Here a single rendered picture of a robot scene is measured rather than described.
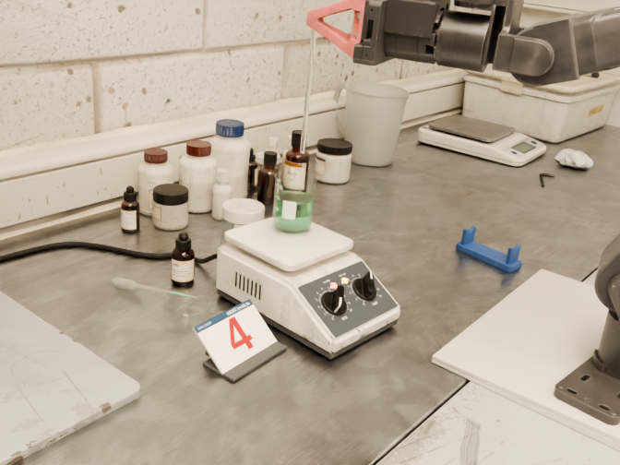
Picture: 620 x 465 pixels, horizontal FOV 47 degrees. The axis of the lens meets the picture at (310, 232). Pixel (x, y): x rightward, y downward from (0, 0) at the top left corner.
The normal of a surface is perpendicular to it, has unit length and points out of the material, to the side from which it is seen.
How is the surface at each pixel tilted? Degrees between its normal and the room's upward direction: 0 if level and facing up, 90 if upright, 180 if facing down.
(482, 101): 93
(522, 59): 91
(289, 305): 90
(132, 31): 90
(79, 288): 0
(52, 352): 0
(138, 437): 0
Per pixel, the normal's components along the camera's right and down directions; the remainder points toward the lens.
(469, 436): 0.09, -0.92
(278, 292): -0.68, 0.23
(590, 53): -0.42, 0.39
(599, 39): -0.22, 0.25
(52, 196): 0.77, 0.31
